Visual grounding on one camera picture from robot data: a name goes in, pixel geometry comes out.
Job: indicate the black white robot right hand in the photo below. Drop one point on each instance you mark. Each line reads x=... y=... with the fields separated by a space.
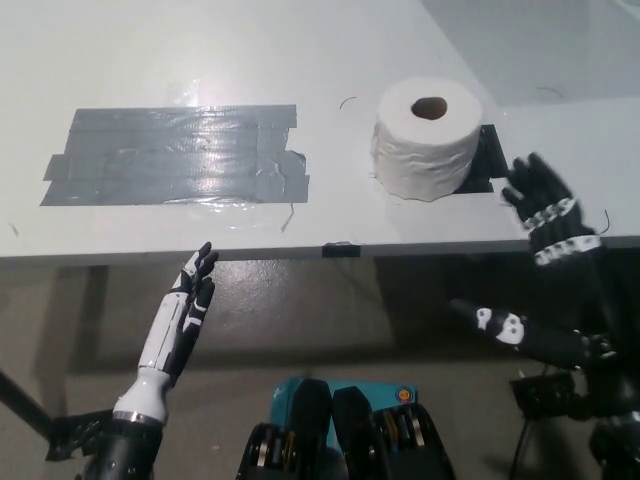
x=570 y=300

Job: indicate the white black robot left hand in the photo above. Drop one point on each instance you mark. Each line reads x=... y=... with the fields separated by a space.
x=162 y=340

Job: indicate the white toilet paper roll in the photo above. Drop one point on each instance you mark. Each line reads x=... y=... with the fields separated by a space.
x=425 y=150

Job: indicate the black teal robot torso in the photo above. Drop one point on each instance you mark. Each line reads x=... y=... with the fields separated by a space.
x=350 y=435

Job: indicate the black table leg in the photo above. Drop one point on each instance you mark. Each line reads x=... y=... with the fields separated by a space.
x=25 y=400

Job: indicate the black tape patch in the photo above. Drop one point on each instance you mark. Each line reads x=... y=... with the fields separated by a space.
x=487 y=150

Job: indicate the small black tape piece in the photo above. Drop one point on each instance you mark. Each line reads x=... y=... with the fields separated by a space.
x=342 y=250

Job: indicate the grey duct tape patch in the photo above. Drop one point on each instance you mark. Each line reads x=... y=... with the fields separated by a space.
x=175 y=155

